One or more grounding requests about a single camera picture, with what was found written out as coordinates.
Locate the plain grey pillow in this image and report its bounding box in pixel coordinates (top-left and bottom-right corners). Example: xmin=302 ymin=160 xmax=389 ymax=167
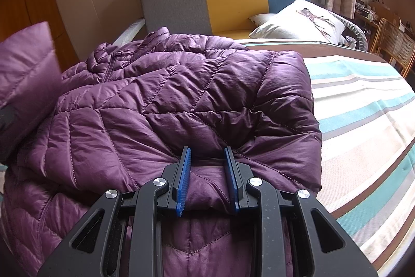
xmin=248 ymin=13 xmax=276 ymax=26

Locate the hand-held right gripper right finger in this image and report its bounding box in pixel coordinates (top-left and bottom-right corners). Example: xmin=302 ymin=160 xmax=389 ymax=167
xmin=224 ymin=146 xmax=379 ymax=277

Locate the purple puffer jacket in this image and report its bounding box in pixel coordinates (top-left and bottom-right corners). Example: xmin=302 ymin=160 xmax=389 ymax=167
xmin=0 ymin=21 xmax=323 ymax=277

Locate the striped bed blanket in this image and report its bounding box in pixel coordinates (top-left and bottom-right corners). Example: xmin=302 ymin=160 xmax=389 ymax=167
xmin=238 ymin=39 xmax=415 ymax=277

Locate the white deer print pillow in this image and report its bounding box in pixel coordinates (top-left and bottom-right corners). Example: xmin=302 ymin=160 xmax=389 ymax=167
xmin=249 ymin=0 xmax=347 ymax=44

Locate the grey padded rail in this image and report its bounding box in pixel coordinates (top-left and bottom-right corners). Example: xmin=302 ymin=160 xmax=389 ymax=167
xmin=327 ymin=12 xmax=370 ymax=52

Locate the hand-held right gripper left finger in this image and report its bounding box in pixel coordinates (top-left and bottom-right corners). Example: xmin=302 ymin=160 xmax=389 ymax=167
xmin=37 ymin=146 xmax=192 ymax=277

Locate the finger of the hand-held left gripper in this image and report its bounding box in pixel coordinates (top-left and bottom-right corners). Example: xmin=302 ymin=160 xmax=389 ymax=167
xmin=0 ymin=105 xmax=17 ymax=164

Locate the rattan chair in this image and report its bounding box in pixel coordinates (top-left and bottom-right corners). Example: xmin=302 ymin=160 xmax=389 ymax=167
xmin=370 ymin=17 xmax=415 ymax=78

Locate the cluttered wooden desk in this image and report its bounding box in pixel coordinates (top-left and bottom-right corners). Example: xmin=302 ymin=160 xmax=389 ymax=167
xmin=355 ymin=0 xmax=403 ymax=34

